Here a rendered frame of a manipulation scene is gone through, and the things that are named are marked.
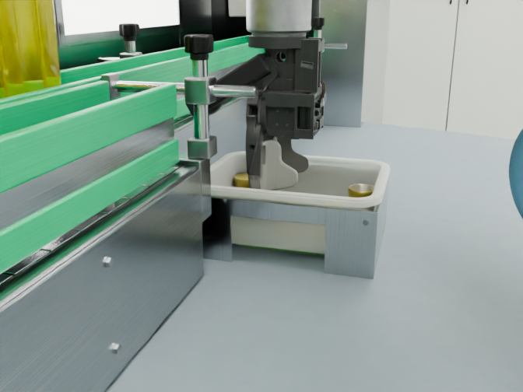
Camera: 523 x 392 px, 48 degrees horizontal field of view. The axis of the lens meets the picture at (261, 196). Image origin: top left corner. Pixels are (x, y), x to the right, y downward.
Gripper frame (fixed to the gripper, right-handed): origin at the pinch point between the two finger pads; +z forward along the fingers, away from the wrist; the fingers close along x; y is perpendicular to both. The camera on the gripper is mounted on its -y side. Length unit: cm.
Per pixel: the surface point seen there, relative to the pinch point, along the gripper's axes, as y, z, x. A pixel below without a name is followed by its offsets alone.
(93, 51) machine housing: -32.9, -16.0, 17.3
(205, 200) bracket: -2.7, -3.5, -13.0
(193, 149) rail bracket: -3.7, -9.1, -13.3
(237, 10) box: -30, -21, 84
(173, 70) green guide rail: -13.8, -14.9, 5.6
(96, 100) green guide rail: -11.9, -14.5, -17.6
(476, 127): 55, 58, 346
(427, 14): 17, -15, 347
